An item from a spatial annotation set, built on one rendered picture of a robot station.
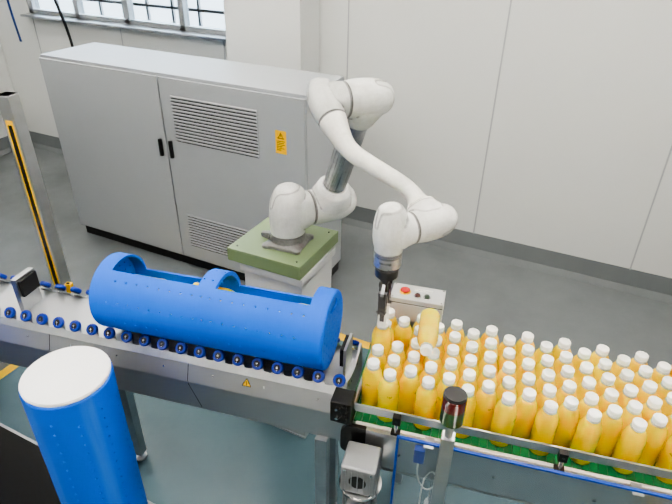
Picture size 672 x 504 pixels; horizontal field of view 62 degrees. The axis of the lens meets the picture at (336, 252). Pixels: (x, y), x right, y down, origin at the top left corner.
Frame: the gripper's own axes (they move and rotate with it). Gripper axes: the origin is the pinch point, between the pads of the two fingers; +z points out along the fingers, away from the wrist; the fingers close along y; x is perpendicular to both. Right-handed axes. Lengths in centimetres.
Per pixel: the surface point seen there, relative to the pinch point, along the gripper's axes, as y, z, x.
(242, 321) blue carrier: 14.9, 1.1, -44.9
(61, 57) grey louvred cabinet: -188, -27, -266
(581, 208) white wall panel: -244, 63, 100
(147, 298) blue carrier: 14, 0, -81
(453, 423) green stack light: 41.6, -1.3, 27.0
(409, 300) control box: -21.5, 7.5, 6.1
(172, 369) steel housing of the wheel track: 15, 30, -75
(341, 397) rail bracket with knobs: 23.8, 17.0, -8.0
